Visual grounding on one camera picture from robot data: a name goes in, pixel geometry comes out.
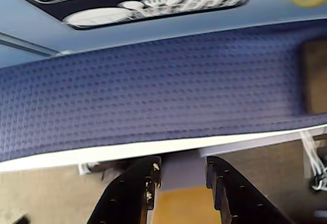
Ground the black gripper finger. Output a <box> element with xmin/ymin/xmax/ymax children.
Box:
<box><xmin>86</xmin><ymin>156</ymin><xmax>162</xmax><ymax>224</ymax></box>
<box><xmin>205</xmin><ymin>157</ymin><xmax>292</xmax><ymax>224</ymax></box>

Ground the blue waffle-weave towel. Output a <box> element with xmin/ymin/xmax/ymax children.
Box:
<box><xmin>0</xmin><ymin>19</ymin><xmax>327</xmax><ymax>164</ymax></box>

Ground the white cord bundle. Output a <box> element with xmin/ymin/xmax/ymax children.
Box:
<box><xmin>300</xmin><ymin>131</ymin><xmax>327</xmax><ymax>191</ymax></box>

